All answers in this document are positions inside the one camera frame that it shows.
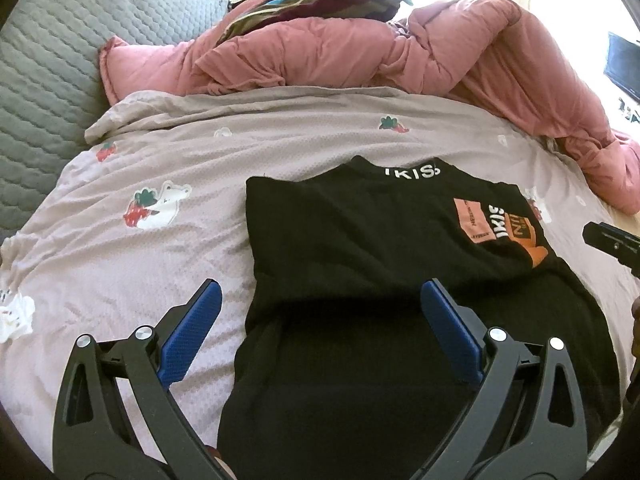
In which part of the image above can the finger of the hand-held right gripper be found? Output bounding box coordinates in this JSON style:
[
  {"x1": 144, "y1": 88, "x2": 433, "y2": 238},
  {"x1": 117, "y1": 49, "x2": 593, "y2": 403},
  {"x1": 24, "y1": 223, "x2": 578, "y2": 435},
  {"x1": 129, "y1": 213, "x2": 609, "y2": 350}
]
[{"x1": 582, "y1": 221, "x2": 640, "y2": 279}]

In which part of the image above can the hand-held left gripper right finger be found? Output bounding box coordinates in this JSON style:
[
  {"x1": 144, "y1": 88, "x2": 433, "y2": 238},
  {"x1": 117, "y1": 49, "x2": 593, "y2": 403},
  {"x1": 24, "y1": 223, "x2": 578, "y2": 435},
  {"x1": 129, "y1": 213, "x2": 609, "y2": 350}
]
[{"x1": 407, "y1": 279, "x2": 591, "y2": 480}]

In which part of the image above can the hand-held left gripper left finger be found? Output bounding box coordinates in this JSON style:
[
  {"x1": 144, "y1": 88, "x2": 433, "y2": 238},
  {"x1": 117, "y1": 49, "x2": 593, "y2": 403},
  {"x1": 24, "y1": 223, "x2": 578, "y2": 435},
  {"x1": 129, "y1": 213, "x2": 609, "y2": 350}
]
[{"x1": 50, "y1": 278, "x2": 236, "y2": 480}]

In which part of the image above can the black printed shirt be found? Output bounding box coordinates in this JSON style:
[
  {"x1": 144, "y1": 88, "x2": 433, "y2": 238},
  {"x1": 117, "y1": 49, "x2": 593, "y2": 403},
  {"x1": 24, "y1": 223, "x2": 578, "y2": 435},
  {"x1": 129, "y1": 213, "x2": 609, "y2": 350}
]
[{"x1": 216, "y1": 156, "x2": 623, "y2": 480}]

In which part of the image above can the strawberry print bed sheet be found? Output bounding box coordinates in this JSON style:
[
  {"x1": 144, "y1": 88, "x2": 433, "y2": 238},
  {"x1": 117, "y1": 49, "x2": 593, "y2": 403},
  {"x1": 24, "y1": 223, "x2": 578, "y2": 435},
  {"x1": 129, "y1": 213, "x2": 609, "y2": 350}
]
[{"x1": 0, "y1": 85, "x2": 640, "y2": 480}]

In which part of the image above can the pink quilt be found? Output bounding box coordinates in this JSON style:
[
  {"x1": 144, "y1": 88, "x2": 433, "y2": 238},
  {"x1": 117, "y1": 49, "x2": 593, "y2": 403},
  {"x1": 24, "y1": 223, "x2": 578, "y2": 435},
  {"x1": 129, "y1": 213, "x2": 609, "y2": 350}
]
[{"x1": 192, "y1": 0, "x2": 640, "y2": 216}]

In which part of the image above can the pink frilled pillow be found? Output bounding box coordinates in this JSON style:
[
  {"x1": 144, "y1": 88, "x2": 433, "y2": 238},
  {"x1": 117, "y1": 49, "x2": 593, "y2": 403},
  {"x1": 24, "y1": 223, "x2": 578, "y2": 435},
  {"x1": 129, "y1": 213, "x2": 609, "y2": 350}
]
[{"x1": 98, "y1": 35, "x2": 211, "y2": 107}]

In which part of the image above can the striped multicolour pillow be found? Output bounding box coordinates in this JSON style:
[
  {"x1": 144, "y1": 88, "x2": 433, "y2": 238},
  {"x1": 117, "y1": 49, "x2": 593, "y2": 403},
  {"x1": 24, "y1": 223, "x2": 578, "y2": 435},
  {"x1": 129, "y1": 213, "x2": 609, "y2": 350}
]
[{"x1": 217, "y1": 0, "x2": 416, "y2": 43}]

